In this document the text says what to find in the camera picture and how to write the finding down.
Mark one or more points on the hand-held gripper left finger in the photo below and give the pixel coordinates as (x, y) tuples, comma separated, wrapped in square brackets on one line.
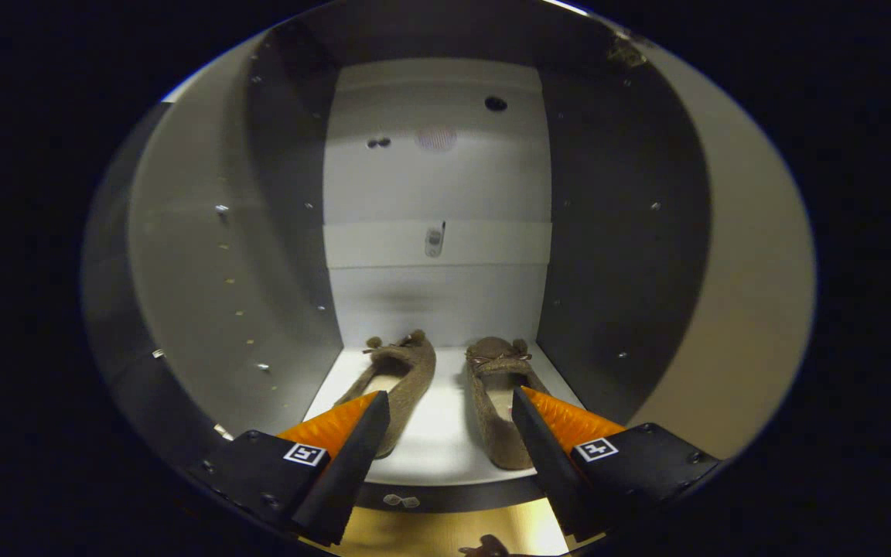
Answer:
[(349, 472)]

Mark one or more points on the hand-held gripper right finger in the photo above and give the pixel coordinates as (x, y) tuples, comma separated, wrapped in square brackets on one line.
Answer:
[(550, 472)]

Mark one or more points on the brown fuzzy shoe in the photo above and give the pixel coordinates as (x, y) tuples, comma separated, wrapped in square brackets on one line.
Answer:
[(496, 433), (411, 371)]

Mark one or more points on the grey shoe cabinet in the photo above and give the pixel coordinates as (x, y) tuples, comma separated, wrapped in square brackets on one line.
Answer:
[(438, 186)]

